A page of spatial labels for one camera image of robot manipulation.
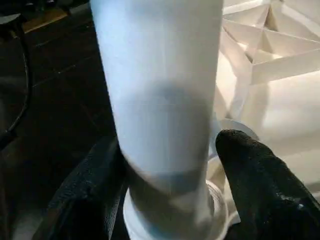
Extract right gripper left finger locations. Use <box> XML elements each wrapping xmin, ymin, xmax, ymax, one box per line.
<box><xmin>47</xmin><ymin>140</ymin><xmax>129</xmax><ymax>240</ymax></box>

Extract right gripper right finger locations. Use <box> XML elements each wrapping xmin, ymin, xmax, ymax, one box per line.
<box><xmin>214</xmin><ymin>128</ymin><xmax>320</xmax><ymax>240</ymax></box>

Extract white plastic table top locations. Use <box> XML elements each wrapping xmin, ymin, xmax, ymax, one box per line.
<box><xmin>206</xmin><ymin>0</ymin><xmax>320</xmax><ymax>226</ymax></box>

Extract white plastic table leg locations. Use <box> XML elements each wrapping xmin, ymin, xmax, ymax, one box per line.
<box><xmin>89</xmin><ymin>0</ymin><xmax>230</xmax><ymax>240</ymax></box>

